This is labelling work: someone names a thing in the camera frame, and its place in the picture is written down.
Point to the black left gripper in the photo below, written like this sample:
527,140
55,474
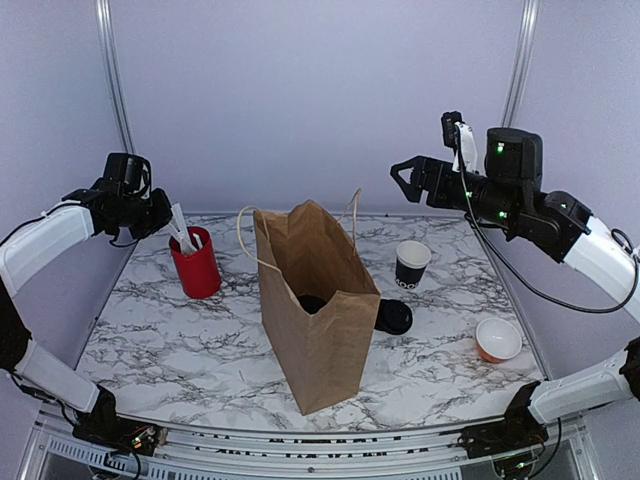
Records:
163,216

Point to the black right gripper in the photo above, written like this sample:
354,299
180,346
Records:
429,168

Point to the white straw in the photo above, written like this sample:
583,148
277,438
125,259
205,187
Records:
198,241
180,229

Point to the brown paper bag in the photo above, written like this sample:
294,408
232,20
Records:
308,252

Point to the black plastic cup lid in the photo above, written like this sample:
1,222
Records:
311,304

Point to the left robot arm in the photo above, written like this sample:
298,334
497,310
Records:
43,297

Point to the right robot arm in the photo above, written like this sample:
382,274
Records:
568,232

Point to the red cylindrical holder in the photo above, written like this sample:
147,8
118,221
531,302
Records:
198,272

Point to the stack of black lids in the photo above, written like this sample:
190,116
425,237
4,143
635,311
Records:
394,317

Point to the orange white bowl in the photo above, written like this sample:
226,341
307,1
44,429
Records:
497,340

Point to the left aluminium post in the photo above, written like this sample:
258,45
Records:
112,71

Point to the aluminium post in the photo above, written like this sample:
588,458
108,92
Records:
112,71
522,61

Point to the right aluminium post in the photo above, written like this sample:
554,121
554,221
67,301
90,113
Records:
522,61

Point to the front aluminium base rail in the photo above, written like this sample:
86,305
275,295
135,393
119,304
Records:
191,452

